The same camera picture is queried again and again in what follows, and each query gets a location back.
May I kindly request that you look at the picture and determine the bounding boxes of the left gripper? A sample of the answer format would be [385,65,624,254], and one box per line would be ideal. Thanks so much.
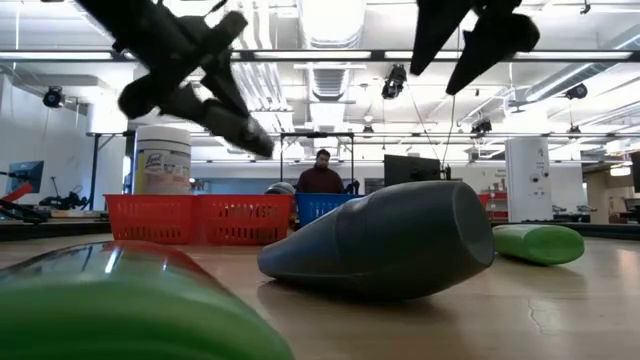
[118,10,276,159]

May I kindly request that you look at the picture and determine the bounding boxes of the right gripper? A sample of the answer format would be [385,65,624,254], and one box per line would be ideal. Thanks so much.
[409,0,541,96]

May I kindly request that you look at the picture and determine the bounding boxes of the green travel bottle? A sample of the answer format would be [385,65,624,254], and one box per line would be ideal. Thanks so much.
[492,223,585,266]
[0,241,296,360]

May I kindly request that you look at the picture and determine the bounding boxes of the white disinfecting wipes canister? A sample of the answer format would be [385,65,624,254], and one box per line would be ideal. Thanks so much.
[132,124,193,196]

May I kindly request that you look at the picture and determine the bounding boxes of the person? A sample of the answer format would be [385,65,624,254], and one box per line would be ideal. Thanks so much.
[296,148,347,195]

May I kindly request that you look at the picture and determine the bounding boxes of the blue plastic basket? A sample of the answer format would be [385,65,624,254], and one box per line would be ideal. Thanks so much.
[294,192,366,229]

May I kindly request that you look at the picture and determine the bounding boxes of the black computer monitor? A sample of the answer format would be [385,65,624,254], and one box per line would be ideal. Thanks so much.
[383,154,442,188]

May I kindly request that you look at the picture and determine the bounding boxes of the white column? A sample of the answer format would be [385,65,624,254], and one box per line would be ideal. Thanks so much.
[504,136,551,224]

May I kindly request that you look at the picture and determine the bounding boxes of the red background rack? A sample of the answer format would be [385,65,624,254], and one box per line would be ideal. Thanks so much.
[477,189,507,222]

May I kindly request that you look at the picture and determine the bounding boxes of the blue screen monitor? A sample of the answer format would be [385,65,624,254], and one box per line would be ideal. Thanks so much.
[7,159,45,195]

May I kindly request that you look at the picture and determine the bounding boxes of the red bar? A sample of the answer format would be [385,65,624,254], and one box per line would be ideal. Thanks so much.
[0,182,34,204]

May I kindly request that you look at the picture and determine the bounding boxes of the black overhead frame bar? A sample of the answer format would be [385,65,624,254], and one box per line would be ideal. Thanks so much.
[0,48,640,63]

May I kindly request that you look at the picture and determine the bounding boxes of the silver ventilation duct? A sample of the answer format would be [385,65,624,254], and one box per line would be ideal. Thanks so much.
[298,0,367,101]

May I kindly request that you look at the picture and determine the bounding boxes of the black vertical post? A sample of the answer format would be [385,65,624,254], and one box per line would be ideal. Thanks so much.
[89,133,101,211]

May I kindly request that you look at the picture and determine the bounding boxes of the black aluminium table frame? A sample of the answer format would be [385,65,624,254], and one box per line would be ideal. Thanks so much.
[0,218,640,242]

